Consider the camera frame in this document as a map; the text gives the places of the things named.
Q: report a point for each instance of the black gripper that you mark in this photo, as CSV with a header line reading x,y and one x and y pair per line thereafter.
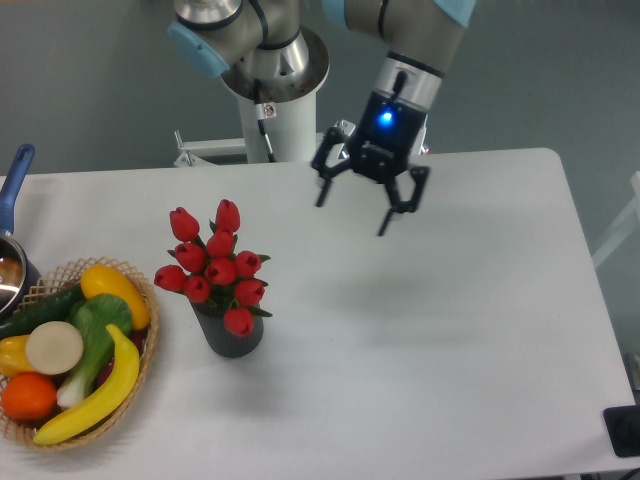
x,y
382,140

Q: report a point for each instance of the red tulip bouquet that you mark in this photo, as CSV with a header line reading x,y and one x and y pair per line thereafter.
x,y
211,271

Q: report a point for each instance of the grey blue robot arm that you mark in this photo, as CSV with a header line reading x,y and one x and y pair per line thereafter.
x,y
422,39

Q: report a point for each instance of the dark grey ribbed vase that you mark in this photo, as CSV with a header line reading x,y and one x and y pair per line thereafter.
x,y
222,340

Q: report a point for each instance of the middle table clamp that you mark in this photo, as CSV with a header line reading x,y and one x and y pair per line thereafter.
x,y
336,151

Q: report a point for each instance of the table clamp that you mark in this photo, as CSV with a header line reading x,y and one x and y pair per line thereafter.
x,y
209,152
424,142
336,151

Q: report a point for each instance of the right table clamp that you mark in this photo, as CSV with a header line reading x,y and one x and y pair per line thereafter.
x,y
424,142

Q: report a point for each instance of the left table clamp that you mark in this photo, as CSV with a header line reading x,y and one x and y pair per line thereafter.
x,y
209,152

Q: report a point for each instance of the yellow lemon squash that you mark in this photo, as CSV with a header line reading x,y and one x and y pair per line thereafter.
x,y
102,279

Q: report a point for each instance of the green bok choy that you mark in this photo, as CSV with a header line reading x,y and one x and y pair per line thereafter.
x,y
90,318

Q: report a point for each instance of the woven wicker basket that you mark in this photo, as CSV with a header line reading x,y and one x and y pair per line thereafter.
x,y
62,277

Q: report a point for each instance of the yellow banana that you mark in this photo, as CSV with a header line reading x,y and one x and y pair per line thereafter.
x,y
103,401

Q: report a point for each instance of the green cucumber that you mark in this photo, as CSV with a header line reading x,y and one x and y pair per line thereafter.
x,y
54,307

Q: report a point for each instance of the black device at edge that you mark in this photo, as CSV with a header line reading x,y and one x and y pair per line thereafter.
x,y
622,425

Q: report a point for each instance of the beige round slice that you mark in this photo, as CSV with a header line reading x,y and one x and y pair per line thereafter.
x,y
54,348

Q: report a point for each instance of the yellow bell pepper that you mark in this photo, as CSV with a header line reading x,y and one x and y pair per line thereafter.
x,y
13,360

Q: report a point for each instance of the orange fruit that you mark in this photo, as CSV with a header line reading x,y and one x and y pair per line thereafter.
x,y
29,396

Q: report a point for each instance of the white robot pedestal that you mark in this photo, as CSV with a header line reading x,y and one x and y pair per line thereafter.
x,y
280,125

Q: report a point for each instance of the white frame at right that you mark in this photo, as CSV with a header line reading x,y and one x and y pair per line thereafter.
x,y
621,227

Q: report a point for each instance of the blue handled saucepan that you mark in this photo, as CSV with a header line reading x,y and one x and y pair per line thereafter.
x,y
18,274

